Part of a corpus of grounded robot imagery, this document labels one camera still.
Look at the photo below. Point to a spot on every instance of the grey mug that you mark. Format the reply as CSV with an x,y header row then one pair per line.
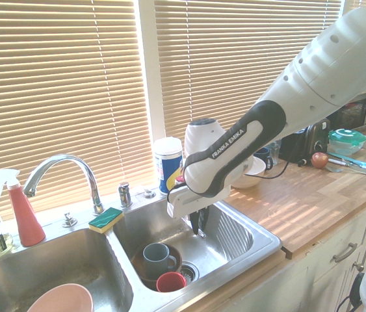
x,y
156,260

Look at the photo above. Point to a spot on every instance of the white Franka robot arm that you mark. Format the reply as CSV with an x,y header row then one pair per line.
x,y
316,74

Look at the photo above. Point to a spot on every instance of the wide tan window blind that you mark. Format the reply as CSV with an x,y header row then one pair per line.
x,y
234,58

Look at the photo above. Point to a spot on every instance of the white marker pen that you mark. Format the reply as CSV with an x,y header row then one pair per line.
x,y
337,161

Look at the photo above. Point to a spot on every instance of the red apple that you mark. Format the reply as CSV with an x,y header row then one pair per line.
x,y
319,160

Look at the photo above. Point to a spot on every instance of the dark blue mug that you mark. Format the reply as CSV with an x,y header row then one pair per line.
x,y
264,157

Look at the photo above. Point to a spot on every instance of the pink plastic bowl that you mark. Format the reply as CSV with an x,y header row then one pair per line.
x,y
65,297

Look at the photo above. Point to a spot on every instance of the stainless steel double sink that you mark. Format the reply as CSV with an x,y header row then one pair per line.
x,y
221,234

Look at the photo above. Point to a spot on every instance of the green yellow sponge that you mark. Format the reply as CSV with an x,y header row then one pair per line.
x,y
106,219

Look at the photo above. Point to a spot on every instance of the chrome sink sprayer knob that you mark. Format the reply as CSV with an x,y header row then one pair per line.
x,y
69,220

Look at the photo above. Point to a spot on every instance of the Lysol wipes canister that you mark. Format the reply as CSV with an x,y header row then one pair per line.
x,y
166,162

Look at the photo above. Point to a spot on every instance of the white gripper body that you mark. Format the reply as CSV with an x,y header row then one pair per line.
x,y
189,203

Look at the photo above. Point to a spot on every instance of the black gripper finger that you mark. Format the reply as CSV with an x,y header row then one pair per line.
x,y
196,224
205,217

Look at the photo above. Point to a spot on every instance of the chrome kitchen faucet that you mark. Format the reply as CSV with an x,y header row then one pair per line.
x,y
62,162

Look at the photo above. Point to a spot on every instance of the red plastic cup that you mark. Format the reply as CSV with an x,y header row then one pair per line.
x,y
169,284

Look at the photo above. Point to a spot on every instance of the large cream bowl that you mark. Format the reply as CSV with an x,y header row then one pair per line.
x,y
254,172

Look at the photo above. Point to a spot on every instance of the black microwave oven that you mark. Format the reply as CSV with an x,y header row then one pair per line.
x,y
355,110

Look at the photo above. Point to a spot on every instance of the metal sink drain strainer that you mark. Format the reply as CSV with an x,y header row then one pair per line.
x,y
190,271

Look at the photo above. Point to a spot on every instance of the brown wooden bowl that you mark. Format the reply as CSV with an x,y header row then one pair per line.
x,y
177,256

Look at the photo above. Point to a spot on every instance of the green lidded food container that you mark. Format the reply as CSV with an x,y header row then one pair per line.
x,y
346,141

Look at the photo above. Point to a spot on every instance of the red spray bottle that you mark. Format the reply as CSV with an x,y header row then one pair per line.
x,y
26,217

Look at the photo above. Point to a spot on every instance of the black toaster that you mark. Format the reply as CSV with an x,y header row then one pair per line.
x,y
299,146

